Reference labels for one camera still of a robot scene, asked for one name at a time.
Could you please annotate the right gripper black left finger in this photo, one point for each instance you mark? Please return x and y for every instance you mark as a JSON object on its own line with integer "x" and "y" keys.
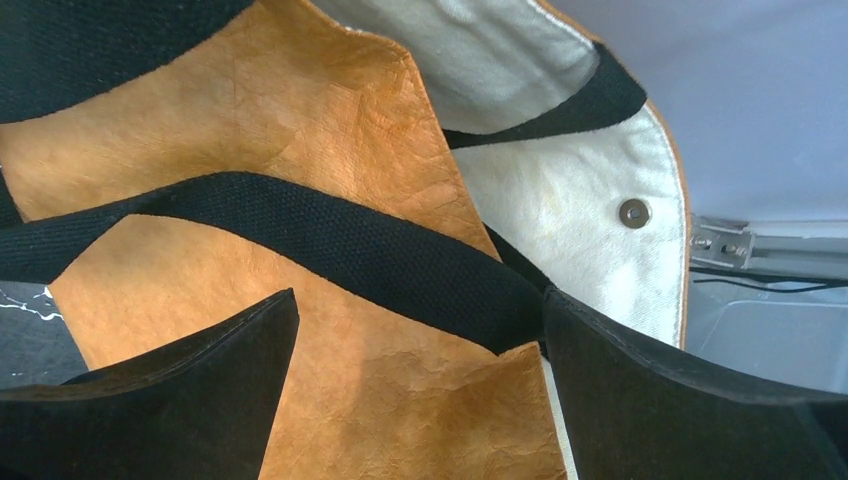
{"x": 201, "y": 407}

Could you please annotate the orange canvas tote bag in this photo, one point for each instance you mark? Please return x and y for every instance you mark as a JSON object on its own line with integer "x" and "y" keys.
{"x": 353, "y": 98}

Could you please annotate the aluminium table frame rail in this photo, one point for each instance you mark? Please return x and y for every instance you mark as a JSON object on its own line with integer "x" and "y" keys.
{"x": 806, "y": 251}

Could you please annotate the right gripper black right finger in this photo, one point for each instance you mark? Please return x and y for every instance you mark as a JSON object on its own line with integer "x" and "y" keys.
{"x": 637, "y": 408}

